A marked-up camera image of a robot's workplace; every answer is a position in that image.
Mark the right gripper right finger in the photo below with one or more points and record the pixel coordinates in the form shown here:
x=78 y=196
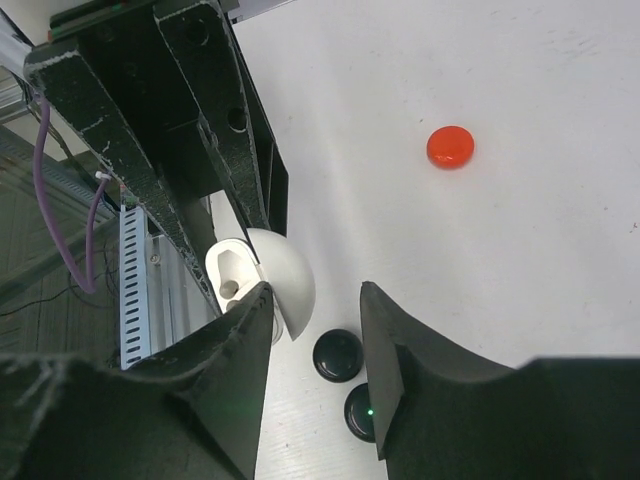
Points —
x=441 y=411

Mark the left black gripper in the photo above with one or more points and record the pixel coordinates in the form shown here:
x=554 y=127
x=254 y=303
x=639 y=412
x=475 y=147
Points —
x=159 y=92

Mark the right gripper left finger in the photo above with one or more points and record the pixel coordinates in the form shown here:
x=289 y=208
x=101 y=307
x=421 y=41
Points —
x=192 y=411

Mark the black earbud case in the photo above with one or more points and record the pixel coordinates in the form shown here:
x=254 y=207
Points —
x=338 y=356
x=359 y=415

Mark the white earbud case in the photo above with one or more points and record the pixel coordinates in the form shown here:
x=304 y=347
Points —
x=234 y=266

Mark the orange earbud case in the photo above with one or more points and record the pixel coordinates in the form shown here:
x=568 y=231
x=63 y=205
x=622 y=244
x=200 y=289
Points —
x=450 y=147

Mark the white slotted cable duct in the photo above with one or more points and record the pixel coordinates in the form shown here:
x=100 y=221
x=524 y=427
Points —
x=133 y=295

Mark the aluminium mounting rail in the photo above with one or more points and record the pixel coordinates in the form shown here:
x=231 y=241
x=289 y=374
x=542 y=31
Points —
x=177 y=307

